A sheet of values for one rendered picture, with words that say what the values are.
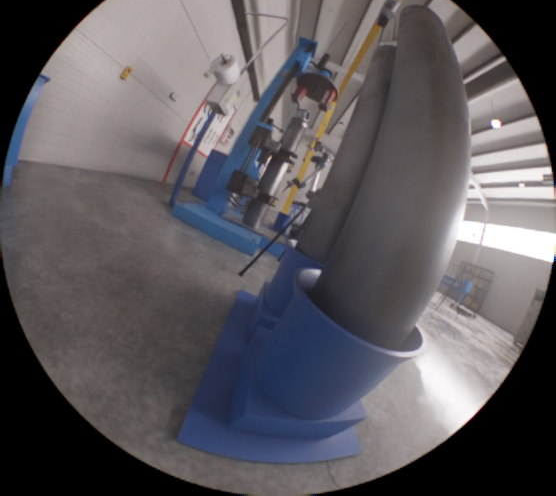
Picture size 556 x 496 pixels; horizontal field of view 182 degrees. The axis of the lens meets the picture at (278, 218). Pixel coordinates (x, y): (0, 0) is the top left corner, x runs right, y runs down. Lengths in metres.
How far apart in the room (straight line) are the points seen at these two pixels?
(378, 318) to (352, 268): 0.08
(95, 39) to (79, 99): 0.62
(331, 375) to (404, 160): 0.32
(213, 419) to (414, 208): 0.54
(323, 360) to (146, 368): 0.41
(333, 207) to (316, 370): 0.42
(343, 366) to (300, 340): 0.07
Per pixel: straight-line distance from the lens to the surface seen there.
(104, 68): 2.35
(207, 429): 0.47
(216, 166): 3.25
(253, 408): 0.36
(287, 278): 0.55
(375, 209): 0.26
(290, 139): 1.93
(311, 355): 0.27
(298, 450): 0.53
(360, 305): 0.25
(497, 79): 6.10
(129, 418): 0.48
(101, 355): 0.54
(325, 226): 0.52
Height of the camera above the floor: 0.47
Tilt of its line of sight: 4 degrees down
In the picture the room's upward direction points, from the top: 25 degrees clockwise
